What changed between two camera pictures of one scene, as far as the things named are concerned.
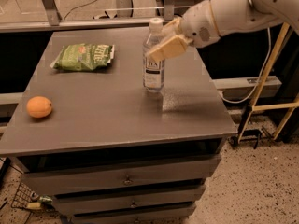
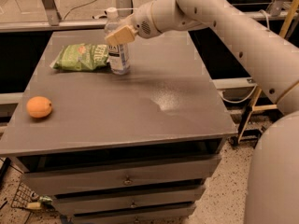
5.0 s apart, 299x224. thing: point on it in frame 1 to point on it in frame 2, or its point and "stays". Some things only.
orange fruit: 39,106 stays
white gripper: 198,24 to 141,21
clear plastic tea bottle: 153,77 to 120,54
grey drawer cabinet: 110,151 stays
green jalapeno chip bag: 83,56 stays
